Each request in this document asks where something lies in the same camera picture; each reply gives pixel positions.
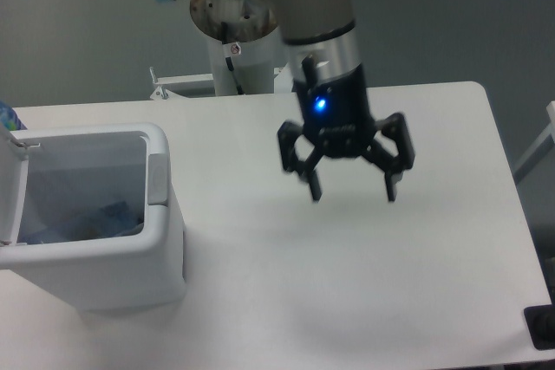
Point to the clear plastic water bottle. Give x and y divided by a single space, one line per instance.
113 220

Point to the black table clamp mount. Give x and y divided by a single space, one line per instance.
540 323

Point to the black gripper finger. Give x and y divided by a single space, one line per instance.
306 169
395 129

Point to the white open trash can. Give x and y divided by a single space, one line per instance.
51 175

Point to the blue patterned object left edge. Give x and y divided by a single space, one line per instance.
10 119

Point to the white metal frame bracket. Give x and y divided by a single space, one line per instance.
202 85

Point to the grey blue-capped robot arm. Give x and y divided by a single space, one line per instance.
319 37

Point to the white frame leg right edge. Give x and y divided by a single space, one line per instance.
538 149

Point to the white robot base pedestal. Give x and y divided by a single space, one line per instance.
242 42

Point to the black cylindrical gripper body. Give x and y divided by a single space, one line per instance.
331 90

